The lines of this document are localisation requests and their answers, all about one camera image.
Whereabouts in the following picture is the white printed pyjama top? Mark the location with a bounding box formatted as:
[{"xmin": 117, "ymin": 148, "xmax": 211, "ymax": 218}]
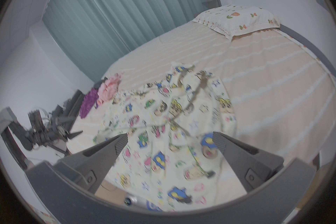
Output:
[{"xmin": 93, "ymin": 61, "xmax": 238, "ymax": 211}]

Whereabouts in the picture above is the bed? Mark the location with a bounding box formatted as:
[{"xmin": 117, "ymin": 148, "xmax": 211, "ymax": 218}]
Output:
[{"xmin": 66, "ymin": 0, "xmax": 336, "ymax": 211}]

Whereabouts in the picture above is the purple garment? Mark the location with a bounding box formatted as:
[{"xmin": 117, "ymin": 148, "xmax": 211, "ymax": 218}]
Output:
[{"xmin": 79, "ymin": 88, "xmax": 99, "ymax": 119}]

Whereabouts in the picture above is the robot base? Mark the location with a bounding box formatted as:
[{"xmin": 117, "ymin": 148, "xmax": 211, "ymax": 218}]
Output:
[{"xmin": 122, "ymin": 194, "xmax": 164, "ymax": 211}]

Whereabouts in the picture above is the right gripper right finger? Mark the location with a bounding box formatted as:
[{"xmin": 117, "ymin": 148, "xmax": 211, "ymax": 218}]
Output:
[{"xmin": 213, "ymin": 131, "xmax": 285, "ymax": 193}]

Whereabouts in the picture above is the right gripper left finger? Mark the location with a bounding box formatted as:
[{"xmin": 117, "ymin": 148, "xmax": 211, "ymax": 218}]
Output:
[{"xmin": 55, "ymin": 133, "xmax": 129, "ymax": 193}]

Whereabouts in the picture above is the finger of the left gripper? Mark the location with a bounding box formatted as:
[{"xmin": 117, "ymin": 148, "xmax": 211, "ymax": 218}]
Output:
[{"xmin": 67, "ymin": 131, "xmax": 84, "ymax": 140}]

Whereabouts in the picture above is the pink garment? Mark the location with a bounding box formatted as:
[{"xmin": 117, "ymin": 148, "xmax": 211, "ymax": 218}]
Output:
[{"xmin": 97, "ymin": 73, "xmax": 124, "ymax": 103}]

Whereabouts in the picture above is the white printed pillow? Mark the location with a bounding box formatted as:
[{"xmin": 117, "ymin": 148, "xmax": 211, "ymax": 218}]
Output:
[{"xmin": 193, "ymin": 5, "xmax": 281, "ymax": 42}]

